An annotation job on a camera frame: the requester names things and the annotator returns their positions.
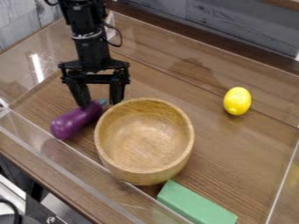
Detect clear acrylic corner bracket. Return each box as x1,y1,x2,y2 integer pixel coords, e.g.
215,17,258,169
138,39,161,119
106,11,117,40

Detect brown wooden bowl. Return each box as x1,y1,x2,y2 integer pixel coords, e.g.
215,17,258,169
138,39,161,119
94,97,195,186

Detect green foam block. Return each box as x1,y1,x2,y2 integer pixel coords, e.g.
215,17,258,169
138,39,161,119
158,179,238,224

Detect yellow toy lemon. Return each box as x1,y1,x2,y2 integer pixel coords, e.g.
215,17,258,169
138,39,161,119
223,87,253,116

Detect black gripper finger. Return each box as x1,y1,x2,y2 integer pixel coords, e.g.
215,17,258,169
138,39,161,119
110,81,127,105
69,83,91,108

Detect purple toy eggplant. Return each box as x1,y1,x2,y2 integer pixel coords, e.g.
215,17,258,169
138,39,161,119
51,98,109,140

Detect black cable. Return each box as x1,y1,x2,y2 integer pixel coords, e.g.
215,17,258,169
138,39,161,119
101,21,125,48

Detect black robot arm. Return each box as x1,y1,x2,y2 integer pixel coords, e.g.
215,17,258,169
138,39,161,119
45,0,131,108

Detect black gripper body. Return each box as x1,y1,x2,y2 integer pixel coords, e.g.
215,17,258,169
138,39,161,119
58,34,133,86

